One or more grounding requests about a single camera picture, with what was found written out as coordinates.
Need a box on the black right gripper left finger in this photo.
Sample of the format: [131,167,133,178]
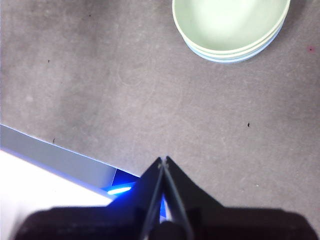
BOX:
[12,156,166,240]

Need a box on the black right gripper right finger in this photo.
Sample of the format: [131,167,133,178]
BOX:
[163,155,320,240]

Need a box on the blue ribbed bowl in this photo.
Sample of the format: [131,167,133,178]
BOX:
[183,29,280,64]

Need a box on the green ribbed bowl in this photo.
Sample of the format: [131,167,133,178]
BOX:
[171,0,292,53]
[176,17,286,59]

